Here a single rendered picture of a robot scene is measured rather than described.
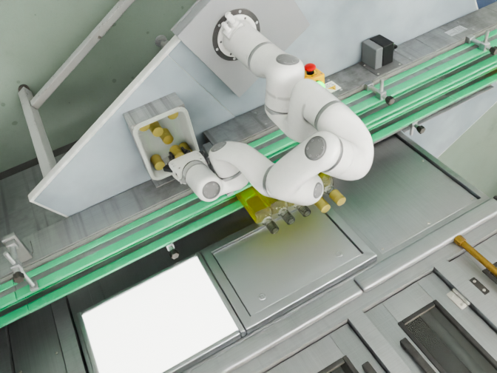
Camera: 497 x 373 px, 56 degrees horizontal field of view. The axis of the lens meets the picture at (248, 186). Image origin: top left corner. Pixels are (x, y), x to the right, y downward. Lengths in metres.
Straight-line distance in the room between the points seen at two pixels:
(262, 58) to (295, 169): 0.37
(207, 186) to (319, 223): 0.52
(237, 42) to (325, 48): 0.45
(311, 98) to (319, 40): 0.59
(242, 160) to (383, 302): 0.63
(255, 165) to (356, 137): 0.26
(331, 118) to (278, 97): 0.20
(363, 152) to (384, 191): 0.72
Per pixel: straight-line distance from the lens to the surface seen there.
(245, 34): 1.34
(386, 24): 1.85
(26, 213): 2.07
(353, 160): 1.01
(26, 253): 1.56
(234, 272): 1.52
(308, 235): 1.58
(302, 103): 1.11
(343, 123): 1.06
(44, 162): 1.70
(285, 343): 1.41
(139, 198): 1.57
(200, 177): 1.23
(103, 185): 1.59
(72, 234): 1.57
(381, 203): 1.72
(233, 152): 1.18
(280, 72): 1.18
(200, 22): 1.37
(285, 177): 1.00
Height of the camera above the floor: 1.98
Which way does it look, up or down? 42 degrees down
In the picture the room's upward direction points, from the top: 141 degrees clockwise
